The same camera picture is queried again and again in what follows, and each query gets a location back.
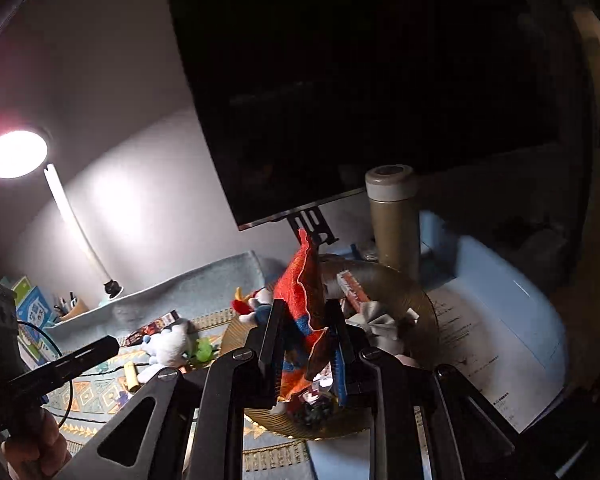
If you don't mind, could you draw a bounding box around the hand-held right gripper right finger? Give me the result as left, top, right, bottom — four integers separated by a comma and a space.
330, 299, 546, 480

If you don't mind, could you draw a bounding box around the yellow rectangular case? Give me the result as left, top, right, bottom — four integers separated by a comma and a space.
124, 361, 142, 394

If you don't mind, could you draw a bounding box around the red cartoon printed bag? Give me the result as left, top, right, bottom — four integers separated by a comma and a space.
272, 228, 338, 403

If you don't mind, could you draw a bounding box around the white printed paper sheet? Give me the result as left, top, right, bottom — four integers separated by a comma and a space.
420, 285, 566, 433

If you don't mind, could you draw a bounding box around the grey plaid bow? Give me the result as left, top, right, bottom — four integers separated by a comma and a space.
355, 304, 421, 356

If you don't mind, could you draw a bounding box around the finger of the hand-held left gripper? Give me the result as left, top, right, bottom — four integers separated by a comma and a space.
9, 335, 121, 395

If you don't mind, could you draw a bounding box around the white blue red plush toy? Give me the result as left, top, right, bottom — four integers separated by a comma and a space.
231, 286, 277, 327

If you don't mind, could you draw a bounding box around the blue grey plush toy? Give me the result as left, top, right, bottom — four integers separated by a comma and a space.
140, 321, 191, 367

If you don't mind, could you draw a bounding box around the beige thermos bottle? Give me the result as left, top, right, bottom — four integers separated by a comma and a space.
365, 164, 422, 286

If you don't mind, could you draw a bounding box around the black monitor stand bracket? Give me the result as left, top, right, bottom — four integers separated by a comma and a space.
286, 208, 339, 247

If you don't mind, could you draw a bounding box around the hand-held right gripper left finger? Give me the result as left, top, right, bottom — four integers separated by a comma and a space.
67, 299, 287, 480

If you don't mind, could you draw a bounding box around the red white carton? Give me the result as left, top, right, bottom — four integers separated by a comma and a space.
336, 270, 376, 311

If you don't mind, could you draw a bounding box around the green dinosaur plush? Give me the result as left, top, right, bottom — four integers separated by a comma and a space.
190, 337, 219, 364

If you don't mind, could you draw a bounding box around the light blue desk mat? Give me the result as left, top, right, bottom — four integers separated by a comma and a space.
307, 210, 568, 480

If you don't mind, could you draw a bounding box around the black cable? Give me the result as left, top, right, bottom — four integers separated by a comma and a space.
17, 321, 74, 418

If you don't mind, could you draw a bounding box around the white desk lamp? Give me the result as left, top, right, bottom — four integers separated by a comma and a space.
0, 127, 127, 302

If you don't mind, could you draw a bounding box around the pen holder with pens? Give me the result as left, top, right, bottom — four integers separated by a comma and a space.
54, 291, 89, 322

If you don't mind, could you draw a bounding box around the patterned blue rug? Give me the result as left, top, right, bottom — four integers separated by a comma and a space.
42, 250, 316, 480

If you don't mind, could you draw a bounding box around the row of books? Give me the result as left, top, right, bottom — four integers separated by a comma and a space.
11, 275, 57, 361

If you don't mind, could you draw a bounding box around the person's left hand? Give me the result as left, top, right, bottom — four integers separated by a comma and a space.
4, 409, 74, 480

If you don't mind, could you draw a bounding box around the black monitor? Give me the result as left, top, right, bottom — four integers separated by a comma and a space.
162, 0, 588, 232

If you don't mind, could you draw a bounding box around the golden ribbed basket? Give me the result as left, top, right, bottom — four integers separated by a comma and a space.
220, 254, 441, 437

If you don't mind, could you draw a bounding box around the long red snack box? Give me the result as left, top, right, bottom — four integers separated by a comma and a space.
120, 311, 179, 347

